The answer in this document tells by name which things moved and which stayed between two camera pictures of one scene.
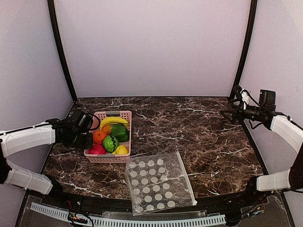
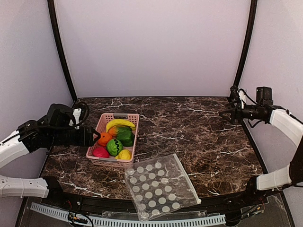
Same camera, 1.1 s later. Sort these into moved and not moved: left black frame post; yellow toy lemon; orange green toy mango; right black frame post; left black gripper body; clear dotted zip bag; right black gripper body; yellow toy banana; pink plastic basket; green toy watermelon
Moved: yellow toy lemon; yellow toy banana; pink plastic basket; orange green toy mango; clear dotted zip bag; green toy watermelon
Not moved: right black gripper body; right black frame post; left black gripper body; left black frame post
